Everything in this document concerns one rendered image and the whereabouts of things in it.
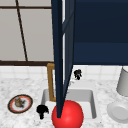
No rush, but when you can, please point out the white round plate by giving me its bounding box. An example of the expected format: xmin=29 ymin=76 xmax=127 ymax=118
xmin=106 ymin=100 xmax=128 ymax=122

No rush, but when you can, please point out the grey cylindrical jar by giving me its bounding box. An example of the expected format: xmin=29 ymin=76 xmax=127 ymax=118
xmin=116 ymin=65 xmax=128 ymax=98

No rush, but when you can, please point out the window with brown frame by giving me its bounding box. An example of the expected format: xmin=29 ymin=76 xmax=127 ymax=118
xmin=0 ymin=0 xmax=55 ymax=67

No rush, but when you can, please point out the plate with brown rim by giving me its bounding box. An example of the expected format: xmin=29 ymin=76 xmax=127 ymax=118
xmin=7 ymin=93 xmax=35 ymax=115

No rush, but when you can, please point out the small brown food piece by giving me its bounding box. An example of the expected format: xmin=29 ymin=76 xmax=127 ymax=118
xmin=14 ymin=97 xmax=28 ymax=109

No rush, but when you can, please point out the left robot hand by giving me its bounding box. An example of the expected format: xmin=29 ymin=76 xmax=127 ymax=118
xmin=35 ymin=103 xmax=51 ymax=121

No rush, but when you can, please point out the navy blue cupboard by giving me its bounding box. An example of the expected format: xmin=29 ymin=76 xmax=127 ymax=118
xmin=50 ymin=0 xmax=128 ymax=120

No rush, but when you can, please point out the red ball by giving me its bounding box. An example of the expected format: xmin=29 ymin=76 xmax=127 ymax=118
xmin=51 ymin=99 xmax=85 ymax=128

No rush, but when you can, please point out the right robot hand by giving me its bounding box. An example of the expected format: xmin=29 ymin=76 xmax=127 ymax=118
xmin=73 ymin=68 xmax=84 ymax=81

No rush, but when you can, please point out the white sink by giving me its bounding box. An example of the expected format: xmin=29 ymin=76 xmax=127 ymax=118
xmin=40 ymin=87 xmax=99 ymax=122

